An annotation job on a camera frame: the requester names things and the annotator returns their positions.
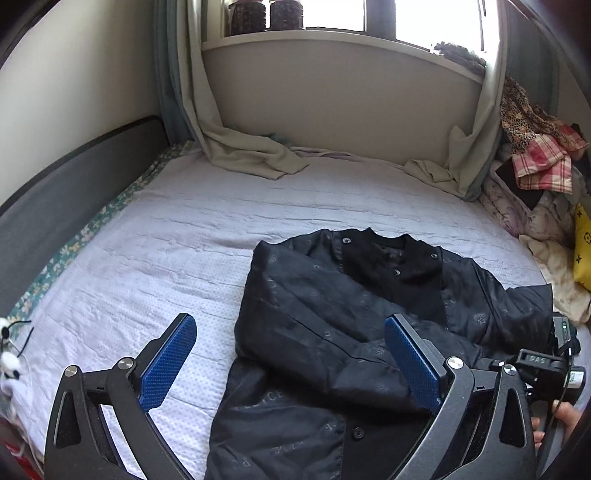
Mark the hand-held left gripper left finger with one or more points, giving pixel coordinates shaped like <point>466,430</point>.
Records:
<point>168,357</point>

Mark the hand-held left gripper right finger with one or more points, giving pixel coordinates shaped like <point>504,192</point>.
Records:
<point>411,364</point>

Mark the black padded jacket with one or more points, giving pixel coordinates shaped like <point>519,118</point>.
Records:
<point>323,314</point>

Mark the person's right hand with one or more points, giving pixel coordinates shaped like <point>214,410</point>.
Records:
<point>565,420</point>

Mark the cream crumpled cloth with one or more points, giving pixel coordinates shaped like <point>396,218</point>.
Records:
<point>554,272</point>

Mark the white textured bedspread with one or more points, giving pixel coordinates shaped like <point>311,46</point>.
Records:
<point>161,230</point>

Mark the yellow patterned bag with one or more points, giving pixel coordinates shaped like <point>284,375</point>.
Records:
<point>582,249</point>

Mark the green floral bed sheet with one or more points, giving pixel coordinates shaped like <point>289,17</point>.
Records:
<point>92,226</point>

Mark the white plush toy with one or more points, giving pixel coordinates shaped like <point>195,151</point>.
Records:
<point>8,364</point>

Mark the pale floral quilt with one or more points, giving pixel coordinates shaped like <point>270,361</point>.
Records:
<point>508,207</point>

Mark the grey padded headboard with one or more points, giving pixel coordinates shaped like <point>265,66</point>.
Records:
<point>69,194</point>

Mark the black cloth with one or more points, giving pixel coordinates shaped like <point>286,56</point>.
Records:
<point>517,182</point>

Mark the red plaid cloth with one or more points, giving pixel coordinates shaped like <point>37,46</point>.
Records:
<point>547,164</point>

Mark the cream curtain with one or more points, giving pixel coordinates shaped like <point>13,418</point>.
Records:
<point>240,147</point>
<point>480,129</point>

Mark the leopard print cloth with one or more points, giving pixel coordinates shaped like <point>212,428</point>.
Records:
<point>519,115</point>

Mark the dark knitted cloth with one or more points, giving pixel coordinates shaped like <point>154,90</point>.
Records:
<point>461,55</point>

